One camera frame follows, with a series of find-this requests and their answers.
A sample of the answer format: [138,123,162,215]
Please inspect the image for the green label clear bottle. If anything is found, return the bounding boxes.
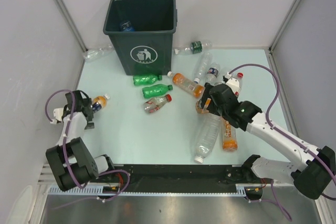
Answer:
[172,40,213,55]

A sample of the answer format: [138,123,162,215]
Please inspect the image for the dark green plastic bin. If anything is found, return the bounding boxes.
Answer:
[103,0,177,76]

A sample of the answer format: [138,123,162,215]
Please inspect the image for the pepsi label clear bottle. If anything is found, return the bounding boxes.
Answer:
[205,62,221,84]

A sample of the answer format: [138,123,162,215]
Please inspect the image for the red cap crushed bottle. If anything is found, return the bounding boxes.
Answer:
[143,94,172,114]

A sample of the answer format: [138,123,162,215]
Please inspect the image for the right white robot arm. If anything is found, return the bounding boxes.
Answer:
[199,83,335,200]

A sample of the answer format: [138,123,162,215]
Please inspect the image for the orange juice bottle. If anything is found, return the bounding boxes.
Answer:
[195,98,212,114]

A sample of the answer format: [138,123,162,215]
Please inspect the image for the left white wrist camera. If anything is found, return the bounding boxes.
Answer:
[50,108,67,124]

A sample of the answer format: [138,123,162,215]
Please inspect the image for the red label water bottle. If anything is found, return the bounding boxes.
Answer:
[235,72,244,97]

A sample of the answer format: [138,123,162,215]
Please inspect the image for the large clear bottle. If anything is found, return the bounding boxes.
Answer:
[191,113,221,164]

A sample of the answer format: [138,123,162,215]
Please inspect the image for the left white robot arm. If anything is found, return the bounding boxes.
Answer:
[45,89,116,191]

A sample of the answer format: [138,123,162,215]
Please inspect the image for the orange tea bottle white cap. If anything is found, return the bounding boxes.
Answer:
[167,71,205,99]

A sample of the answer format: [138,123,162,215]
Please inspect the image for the crushed clear bottle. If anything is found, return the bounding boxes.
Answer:
[83,44,114,62]

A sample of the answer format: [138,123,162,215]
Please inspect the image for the yellow navy milk tea bottle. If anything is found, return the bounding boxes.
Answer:
[91,94,110,113]

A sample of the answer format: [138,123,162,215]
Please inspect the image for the blue label water bottle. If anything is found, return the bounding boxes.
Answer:
[119,20,135,32]

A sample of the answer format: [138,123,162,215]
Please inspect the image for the clear bottle white cap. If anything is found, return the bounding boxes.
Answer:
[193,52,213,84]

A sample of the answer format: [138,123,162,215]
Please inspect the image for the green bottle near bin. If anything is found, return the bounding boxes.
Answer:
[133,74,162,86]

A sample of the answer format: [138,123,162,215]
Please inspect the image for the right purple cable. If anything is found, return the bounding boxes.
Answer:
[228,63,336,222]

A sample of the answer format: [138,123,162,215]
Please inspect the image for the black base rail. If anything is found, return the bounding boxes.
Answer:
[89,163,263,196]

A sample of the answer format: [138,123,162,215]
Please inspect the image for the orange jasmine tea bottle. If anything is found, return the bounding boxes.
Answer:
[222,119,238,152]

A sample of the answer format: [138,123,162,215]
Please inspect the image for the green bottle with cap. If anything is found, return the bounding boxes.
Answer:
[142,84,173,98]

